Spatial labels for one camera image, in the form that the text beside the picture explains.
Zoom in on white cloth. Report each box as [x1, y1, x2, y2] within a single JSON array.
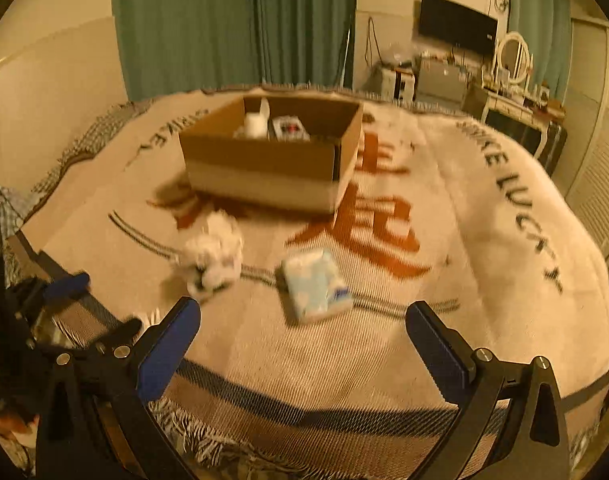
[[174, 210, 244, 301]]

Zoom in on blue white tissue pack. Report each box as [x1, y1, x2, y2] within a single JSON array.
[[282, 248, 353, 324]]

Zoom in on tissue pack with barcode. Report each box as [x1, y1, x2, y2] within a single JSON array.
[[271, 116, 310, 142]]

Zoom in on checkered bed sheet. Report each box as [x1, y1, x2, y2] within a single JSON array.
[[0, 98, 155, 286]]

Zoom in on cream printed blanket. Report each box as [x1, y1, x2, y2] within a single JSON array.
[[20, 91, 609, 479]]

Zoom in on brown cardboard box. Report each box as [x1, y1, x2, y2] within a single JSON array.
[[178, 93, 363, 214]]

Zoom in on large green curtain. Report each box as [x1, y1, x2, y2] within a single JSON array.
[[111, 0, 357, 101]]

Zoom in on white louvered wardrobe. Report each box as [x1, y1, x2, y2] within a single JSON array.
[[553, 18, 609, 259]]

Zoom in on white dressing table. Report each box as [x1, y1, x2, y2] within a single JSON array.
[[481, 88, 567, 166]]

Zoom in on white storage cabinet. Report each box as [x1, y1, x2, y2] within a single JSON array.
[[378, 66, 415, 103]]

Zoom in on grey mini fridge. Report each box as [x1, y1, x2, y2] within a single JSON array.
[[415, 58, 469, 110]]

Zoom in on white oval mirror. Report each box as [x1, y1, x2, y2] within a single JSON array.
[[492, 32, 533, 86]]

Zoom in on narrow green curtain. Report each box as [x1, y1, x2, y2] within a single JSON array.
[[509, 0, 571, 101]]

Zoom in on black wall television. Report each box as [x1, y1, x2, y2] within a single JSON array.
[[417, 0, 498, 58]]

